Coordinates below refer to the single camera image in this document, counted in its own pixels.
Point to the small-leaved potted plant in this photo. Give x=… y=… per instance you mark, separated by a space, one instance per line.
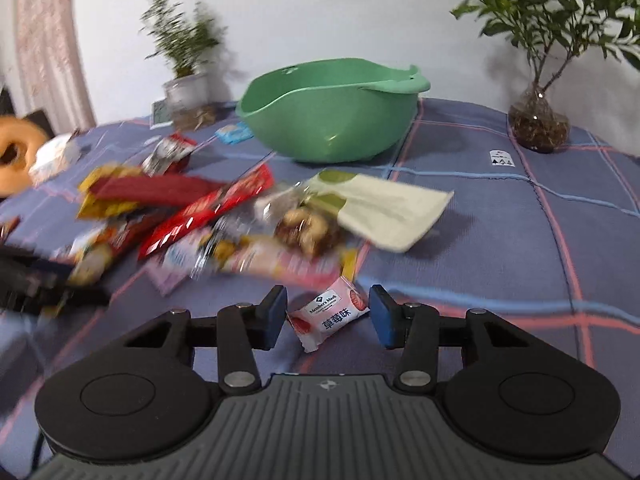
x=187 y=90

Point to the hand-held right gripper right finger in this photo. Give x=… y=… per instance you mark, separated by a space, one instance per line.
x=380 y=317

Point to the orange snack packet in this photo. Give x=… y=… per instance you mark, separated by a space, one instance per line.
x=100 y=255

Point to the white printed label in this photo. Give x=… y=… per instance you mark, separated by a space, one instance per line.
x=501 y=158

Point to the red and white snack packet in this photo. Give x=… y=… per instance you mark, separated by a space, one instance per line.
x=165 y=155

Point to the small blue snack packet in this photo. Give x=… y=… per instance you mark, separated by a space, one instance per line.
x=232 y=133

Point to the blue checked tablecloth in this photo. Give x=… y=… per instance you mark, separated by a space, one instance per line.
x=500 y=260

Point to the pink patterned curtain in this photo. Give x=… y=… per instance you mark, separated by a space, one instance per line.
x=45 y=35

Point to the long red snack packet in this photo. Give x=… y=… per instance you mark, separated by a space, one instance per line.
x=200 y=210

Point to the leafy plant in glass vase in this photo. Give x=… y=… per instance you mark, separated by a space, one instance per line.
x=537 y=125

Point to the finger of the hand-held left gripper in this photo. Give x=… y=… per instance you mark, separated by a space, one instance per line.
x=30 y=262
x=50 y=297

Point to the dark red snack box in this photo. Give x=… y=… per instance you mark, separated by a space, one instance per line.
x=150 y=189

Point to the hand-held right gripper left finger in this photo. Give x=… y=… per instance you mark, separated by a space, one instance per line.
x=275 y=317

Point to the pale pink snack packet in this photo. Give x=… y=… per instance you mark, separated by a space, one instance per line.
x=290 y=265

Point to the cream and green snack packet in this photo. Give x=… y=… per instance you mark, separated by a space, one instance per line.
x=390 y=205

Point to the green plastic bowl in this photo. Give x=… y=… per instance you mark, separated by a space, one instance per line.
x=325 y=120

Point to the yellow snack packet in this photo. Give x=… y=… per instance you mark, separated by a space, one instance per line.
x=95 y=205

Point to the white tissue box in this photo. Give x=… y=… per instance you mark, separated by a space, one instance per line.
x=50 y=157

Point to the small white desk clock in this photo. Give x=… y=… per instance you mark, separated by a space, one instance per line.
x=160 y=112

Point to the small pink strawberry snack packet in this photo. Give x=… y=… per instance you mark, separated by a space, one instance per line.
x=327 y=312

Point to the clear nut snack packet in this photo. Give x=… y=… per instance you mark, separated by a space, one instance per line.
x=305 y=230

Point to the dark chair back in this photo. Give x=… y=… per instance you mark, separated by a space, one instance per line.
x=30 y=117

